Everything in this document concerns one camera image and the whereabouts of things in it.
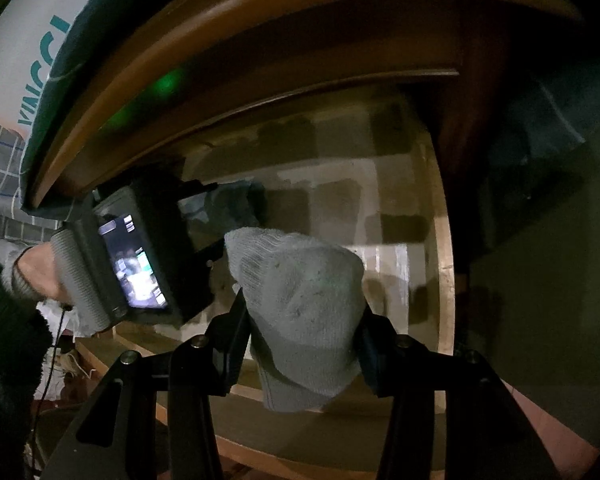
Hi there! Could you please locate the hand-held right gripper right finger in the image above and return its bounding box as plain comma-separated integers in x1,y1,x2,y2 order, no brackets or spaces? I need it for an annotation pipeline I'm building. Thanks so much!
352,305,563,480

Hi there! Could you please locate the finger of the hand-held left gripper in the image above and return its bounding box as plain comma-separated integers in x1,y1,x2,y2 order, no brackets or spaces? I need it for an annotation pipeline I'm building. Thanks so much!
177,179,221,196
192,237,229,266

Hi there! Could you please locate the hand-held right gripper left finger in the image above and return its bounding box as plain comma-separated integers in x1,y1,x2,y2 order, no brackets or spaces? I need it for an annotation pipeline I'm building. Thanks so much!
40,287,251,480

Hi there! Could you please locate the dark grey-blue cloth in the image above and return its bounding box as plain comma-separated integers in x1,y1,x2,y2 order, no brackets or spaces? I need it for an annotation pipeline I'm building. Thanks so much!
180,182,268,248

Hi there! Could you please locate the grey knit sock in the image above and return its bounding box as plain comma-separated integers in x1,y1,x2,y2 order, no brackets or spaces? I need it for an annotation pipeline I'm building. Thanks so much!
223,226,366,412

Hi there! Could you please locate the wooden drawer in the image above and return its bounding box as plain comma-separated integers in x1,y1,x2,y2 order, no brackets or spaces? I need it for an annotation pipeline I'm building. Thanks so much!
75,72,463,468

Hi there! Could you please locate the person's left forearm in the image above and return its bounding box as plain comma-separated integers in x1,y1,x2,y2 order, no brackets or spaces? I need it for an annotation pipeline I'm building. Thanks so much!
0,257,56,480

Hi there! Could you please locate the person's left hand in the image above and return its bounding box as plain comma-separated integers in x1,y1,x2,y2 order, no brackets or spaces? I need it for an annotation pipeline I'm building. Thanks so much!
15,245,61,306

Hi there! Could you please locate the white crumpled cloth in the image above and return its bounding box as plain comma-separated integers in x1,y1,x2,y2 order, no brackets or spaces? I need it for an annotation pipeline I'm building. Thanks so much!
35,300,111,401

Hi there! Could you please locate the grey-green plaid cloth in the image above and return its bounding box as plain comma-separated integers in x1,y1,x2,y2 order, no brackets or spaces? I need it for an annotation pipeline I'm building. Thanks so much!
0,112,61,243

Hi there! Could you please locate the pink cloth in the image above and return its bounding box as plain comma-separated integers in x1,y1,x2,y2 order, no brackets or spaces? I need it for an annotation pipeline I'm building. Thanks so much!
500,375,600,480

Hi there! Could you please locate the white teal printed bag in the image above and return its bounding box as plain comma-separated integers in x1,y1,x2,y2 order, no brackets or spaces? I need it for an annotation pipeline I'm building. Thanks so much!
0,0,126,136

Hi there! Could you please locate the dark blue cloth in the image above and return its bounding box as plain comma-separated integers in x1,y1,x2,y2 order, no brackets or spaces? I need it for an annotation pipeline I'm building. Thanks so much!
500,75,588,171

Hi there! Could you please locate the thin black cable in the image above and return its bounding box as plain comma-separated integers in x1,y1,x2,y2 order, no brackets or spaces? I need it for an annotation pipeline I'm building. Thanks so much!
27,305,73,480

